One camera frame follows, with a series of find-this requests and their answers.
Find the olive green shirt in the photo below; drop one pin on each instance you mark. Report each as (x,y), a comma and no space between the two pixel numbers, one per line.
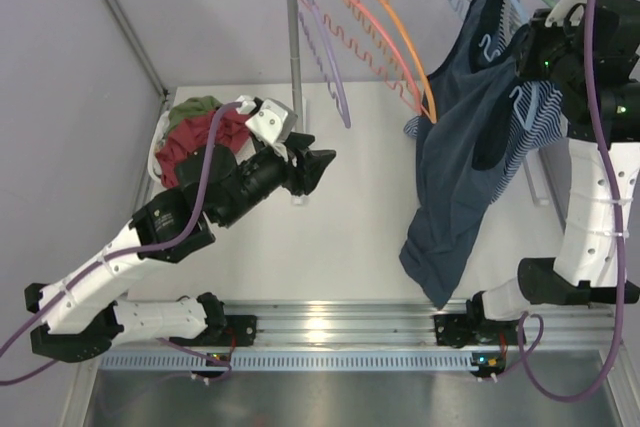
(192,107)

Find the white laundry basket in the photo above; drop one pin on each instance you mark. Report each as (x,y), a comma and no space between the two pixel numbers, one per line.
(160,147)

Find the orange hanger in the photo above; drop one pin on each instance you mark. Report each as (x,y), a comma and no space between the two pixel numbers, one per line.
(431,110)

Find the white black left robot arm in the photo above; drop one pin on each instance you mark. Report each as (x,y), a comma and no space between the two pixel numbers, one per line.
(86,314)

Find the light blue hanger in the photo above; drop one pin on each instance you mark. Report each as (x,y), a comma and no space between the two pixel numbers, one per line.
(513,16)

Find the purple hanger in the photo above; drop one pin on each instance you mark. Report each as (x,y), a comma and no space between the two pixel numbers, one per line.
(330,71)

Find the aluminium mounting rail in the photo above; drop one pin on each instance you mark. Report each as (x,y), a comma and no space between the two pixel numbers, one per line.
(401,325)

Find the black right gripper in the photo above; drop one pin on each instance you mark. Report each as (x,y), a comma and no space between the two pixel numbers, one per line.
(535,33)

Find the pink hanger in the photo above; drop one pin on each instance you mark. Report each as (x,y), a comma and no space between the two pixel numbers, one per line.
(397,69)

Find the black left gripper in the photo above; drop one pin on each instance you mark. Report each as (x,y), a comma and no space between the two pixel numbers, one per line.
(298,167)

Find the white slotted cable duct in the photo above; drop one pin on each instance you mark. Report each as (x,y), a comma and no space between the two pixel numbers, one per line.
(296,361)

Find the blue white striped tank top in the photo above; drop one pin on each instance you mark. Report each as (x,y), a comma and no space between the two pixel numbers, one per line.
(535,127)

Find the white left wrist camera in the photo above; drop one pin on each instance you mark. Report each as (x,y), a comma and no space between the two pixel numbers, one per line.
(270,120)

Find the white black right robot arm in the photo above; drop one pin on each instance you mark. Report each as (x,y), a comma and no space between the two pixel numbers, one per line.
(591,63)

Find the red shirt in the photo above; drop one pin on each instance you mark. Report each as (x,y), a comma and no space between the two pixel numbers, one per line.
(200,139)

